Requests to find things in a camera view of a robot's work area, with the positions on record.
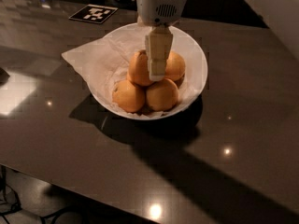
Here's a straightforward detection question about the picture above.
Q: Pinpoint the black white fiducial marker card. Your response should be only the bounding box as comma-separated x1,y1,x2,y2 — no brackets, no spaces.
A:
69,4,118,24

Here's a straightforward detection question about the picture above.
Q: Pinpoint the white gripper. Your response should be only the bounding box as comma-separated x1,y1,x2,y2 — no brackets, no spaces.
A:
136,0,187,81

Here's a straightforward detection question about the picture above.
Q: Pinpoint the white tissue paper liner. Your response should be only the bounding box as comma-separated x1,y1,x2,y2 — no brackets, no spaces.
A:
61,18,198,119

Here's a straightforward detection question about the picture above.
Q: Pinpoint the white bowl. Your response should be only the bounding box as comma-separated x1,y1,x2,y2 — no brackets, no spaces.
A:
86,21,208,121

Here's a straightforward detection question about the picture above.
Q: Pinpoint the orange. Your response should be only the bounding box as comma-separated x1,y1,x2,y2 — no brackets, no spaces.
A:
165,51,186,81
146,78,178,111
128,49,152,87
112,79,145,113

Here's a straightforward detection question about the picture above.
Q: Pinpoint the black floor cable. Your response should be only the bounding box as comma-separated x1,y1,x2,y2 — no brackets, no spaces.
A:
0,165,88,224

